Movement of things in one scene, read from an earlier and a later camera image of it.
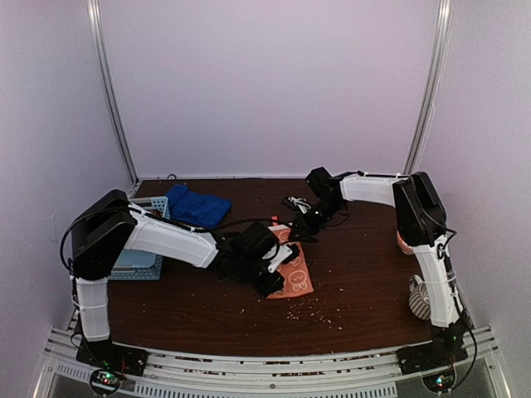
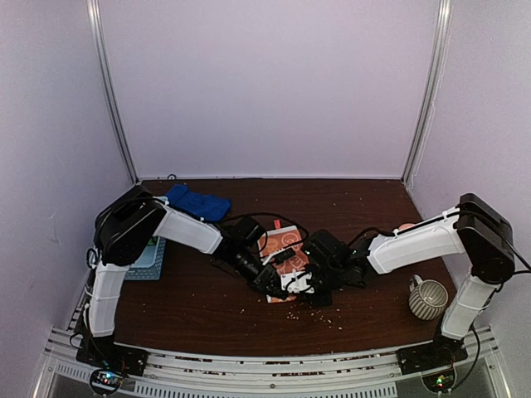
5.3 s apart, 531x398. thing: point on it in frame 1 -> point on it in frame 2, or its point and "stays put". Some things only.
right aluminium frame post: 434,75 stays put
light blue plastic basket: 138,265 stays put
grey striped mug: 419,297 stays put
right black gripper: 309,229 -> 324,301
